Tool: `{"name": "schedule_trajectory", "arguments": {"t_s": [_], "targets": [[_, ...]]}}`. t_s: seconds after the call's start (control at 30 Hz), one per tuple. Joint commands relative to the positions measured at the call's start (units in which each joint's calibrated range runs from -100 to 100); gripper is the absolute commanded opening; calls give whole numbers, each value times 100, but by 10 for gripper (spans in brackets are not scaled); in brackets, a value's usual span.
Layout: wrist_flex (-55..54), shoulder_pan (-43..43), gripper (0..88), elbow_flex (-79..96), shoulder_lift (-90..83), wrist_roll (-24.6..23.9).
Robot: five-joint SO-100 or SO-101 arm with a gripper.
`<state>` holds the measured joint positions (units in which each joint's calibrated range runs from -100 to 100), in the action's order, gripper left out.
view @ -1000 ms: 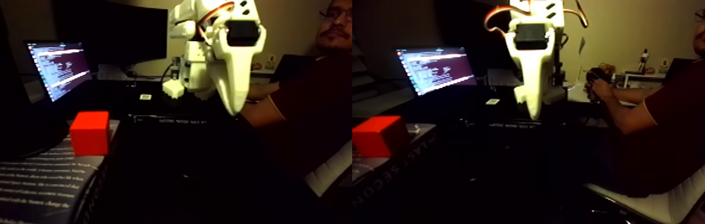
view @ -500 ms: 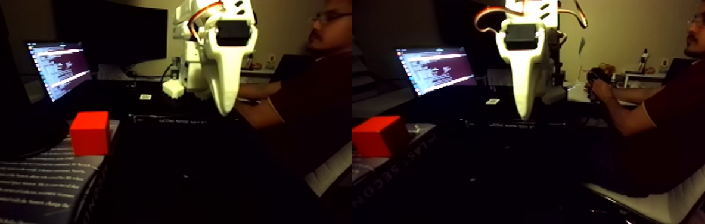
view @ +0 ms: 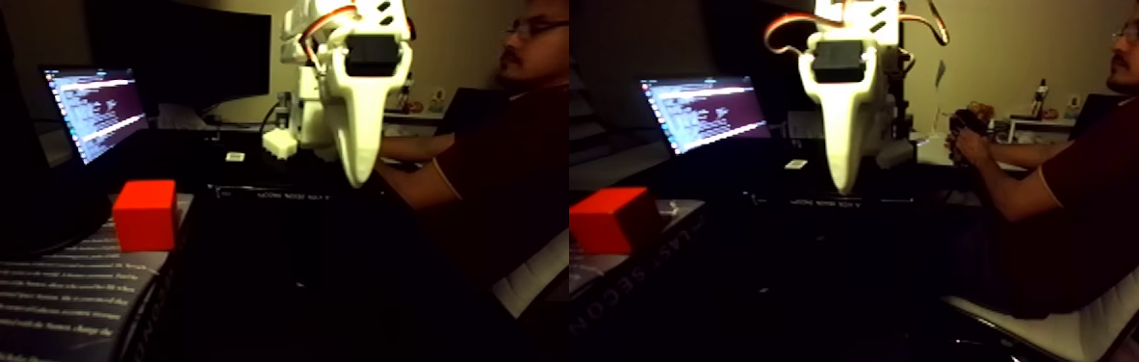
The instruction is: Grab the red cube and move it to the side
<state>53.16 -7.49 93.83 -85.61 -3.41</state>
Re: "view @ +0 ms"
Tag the red cube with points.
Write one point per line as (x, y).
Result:
(144, 217)

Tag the person's left hand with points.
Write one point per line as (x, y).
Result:
(973, 152)

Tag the small white tag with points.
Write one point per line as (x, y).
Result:
(234, 157)

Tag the black box with lettering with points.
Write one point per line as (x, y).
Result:
(266, 192)

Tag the black computer monitor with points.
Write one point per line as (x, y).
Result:
(185, 51)

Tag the open laptop with lit screen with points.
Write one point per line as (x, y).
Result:
(99, 106)

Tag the black book with white text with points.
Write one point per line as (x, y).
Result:
(23, 293)

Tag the small figurine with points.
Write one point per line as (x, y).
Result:
(1039, 99)

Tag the white chair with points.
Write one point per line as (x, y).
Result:
(1085, 334)

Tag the person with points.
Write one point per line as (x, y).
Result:
(1135, 182)

